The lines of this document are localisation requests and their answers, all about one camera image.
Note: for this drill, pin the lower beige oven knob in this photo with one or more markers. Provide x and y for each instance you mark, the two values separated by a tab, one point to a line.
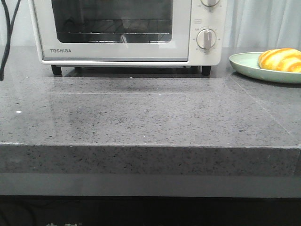
206	39

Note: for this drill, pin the light green plate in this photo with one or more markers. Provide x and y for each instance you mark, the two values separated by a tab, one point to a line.
247	65

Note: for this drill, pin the white curtain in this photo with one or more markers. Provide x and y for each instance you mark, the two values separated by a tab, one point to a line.
249	23

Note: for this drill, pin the beige oven knob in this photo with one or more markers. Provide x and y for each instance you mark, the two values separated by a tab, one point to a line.
210	3
206	39

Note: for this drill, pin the yellow striped bread roll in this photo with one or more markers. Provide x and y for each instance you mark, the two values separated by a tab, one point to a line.
282	59

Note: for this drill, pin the metal wire oven rack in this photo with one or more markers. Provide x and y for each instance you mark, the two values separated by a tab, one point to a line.
116	31

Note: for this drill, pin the upper beige oven knob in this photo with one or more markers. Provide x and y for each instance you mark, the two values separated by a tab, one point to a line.
210	3

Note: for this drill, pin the glass oven door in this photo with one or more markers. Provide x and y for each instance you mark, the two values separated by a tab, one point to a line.
50	16

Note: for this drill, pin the white Toshiba toaster oven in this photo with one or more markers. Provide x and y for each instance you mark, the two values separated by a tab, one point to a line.
202	17

